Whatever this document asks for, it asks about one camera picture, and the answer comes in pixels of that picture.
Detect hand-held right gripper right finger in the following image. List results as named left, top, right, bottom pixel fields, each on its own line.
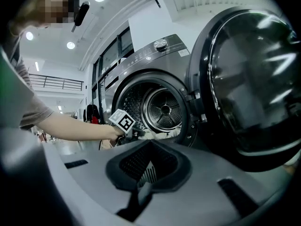
left=134, top=139, right=280, bottom=226

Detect black hanging coat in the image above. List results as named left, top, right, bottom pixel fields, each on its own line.
left=86, top=104, right=99, bottom=122

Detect person's head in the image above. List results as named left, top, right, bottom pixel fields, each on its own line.
left=23, top=0, right=78, bottom=30

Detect black-framed glass door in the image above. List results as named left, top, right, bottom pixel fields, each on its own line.
left=91, top=55, right=109, bottom=124

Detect black head-mounted camera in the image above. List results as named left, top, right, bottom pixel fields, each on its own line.
left=71, top=0, right=90, bottom=32

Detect silver control dial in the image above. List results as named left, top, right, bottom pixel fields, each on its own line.
left=153, top=38, right=169, bottom=52

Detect green plastic laundry basket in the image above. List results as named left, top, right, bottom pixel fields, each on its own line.
left=137, top=162, right=157, bottom=188

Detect person's left forearm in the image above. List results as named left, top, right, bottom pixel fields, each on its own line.
left=35, top=95, right=116, bottom=142

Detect black washing machine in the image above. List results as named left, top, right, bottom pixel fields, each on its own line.
left=93, top=33, right=205, bottom=150

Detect person's left hand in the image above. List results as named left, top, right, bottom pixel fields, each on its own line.
left=109, top=125, right=125, bottom=148

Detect black-framed transom window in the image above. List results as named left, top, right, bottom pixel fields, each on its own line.
left=93, top=26, right=135, bottom=80

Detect short black balcony railing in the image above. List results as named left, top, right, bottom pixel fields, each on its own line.
left=28, top=73, right=85, bottom=92

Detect cream clothes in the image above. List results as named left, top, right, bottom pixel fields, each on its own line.
left=138, top=128, right=182, bottom=141

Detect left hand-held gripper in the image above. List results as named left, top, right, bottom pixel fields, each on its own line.
left=108, top=109, right=139, bottom=138

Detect round black washer door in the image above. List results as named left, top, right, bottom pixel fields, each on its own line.
left=184, top=6, right=301, bottom=173

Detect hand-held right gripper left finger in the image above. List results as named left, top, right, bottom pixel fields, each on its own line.
left=60, top=139, right=151, bottom=213

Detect white ceiling pipes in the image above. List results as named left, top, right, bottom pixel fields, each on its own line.
left=79, top=0, right=153, bottom=70

